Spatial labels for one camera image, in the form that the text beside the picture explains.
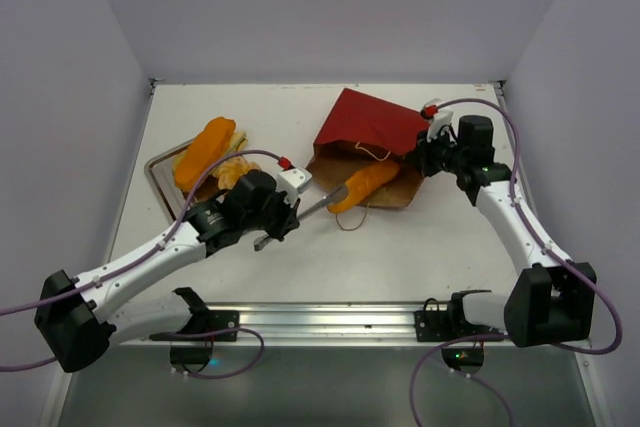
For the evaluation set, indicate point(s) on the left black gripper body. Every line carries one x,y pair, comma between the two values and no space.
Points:
285,218

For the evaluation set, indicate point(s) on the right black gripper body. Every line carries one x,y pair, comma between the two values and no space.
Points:
426,153

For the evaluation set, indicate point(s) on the sugared round fake bun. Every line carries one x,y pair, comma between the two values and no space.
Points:
230,171

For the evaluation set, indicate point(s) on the metal tongs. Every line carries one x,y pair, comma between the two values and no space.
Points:
336,195

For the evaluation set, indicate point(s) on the fake triangle sandwich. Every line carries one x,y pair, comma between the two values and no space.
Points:
237,142

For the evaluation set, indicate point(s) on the long orange fake loaf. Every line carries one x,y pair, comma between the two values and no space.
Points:
365,182

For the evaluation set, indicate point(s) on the red brown paper bag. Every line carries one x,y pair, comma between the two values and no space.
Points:
361,129

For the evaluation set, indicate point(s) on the orange fake pastry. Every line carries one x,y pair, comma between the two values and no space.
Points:
206,148

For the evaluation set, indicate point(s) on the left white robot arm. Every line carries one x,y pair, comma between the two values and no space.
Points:
78,317

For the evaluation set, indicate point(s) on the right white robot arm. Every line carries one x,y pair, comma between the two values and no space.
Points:
547,304

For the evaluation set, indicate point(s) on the stainless steel tray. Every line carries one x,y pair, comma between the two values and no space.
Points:
159,173

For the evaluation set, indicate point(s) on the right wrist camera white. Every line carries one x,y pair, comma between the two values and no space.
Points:
438,119

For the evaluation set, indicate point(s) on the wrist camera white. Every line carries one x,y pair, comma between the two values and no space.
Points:
438,119
291,179

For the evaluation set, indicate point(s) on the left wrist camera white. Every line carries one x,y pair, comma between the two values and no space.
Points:
291,179

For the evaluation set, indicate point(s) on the aluminium mounting rail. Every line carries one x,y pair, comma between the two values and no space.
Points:
174,318

